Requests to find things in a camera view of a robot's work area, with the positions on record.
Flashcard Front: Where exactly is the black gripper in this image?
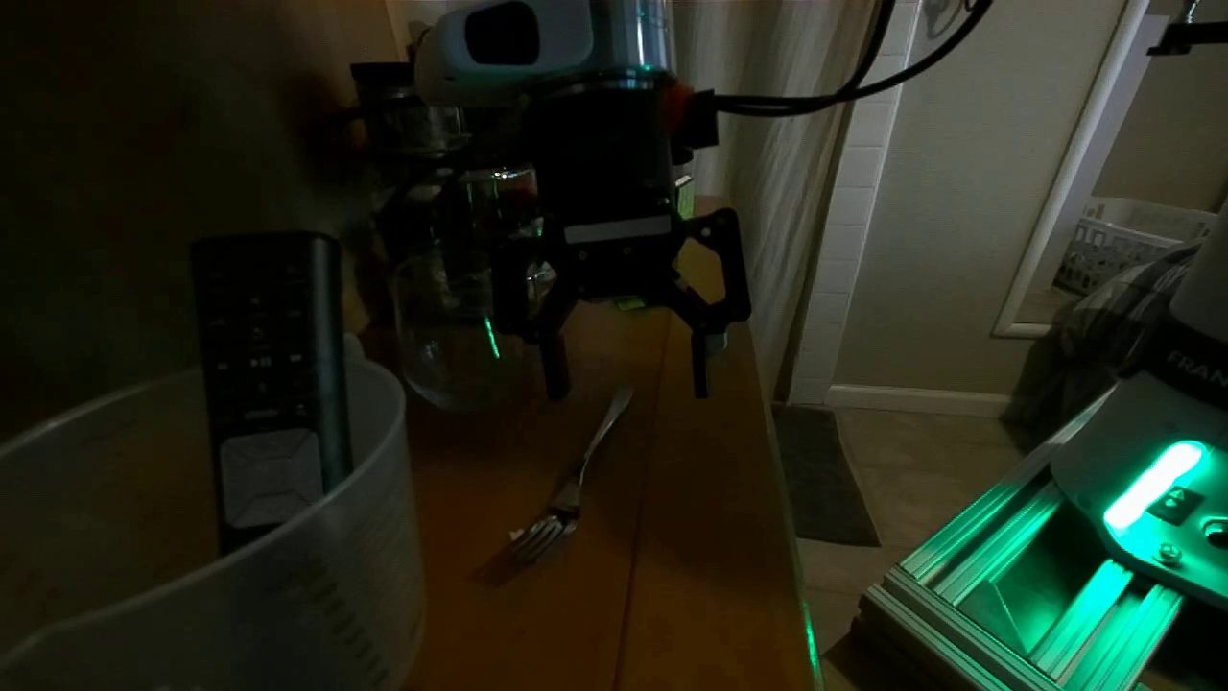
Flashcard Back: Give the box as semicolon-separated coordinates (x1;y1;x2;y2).
495;78;753;398

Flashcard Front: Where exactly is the silver fork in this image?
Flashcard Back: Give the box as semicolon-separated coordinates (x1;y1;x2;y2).
511;389;633;565

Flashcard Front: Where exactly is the clear plastic jug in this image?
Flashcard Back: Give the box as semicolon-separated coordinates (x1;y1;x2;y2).
0;359;426;691

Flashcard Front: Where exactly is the stemless clear glass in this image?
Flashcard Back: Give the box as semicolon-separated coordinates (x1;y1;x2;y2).
385;169;538;411

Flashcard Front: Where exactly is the wooden dresser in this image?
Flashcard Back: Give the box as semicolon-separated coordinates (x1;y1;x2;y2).
399;306;822;691

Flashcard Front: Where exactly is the rotating spice rack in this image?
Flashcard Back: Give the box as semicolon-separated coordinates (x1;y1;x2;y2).
350;62;541;257

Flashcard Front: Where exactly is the black remote control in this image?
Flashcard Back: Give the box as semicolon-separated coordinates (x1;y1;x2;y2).
189;232;353;553

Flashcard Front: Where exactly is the white laundry basket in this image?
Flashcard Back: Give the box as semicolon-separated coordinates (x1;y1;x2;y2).
1056;197;1215;296

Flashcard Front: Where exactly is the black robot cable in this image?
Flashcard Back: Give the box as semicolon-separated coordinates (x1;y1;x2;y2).
711;0;1001;124

